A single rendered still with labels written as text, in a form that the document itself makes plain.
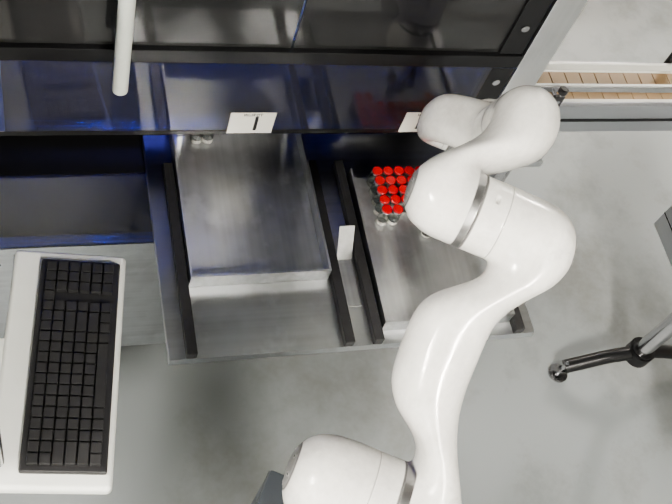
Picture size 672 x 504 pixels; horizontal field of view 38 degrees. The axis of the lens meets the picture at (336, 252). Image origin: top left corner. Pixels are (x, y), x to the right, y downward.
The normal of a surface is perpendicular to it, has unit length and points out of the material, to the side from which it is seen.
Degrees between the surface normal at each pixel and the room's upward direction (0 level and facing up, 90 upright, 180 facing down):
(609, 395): 0
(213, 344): 0
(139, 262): 90
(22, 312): 0
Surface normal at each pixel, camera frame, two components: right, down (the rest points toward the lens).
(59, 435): 0.24, -0.51
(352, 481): 0.14, -0.31
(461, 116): -0.62, -0.24
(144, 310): 0.19, 0.86
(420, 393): -0.33, 0.01
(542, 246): 0.05, 0.02
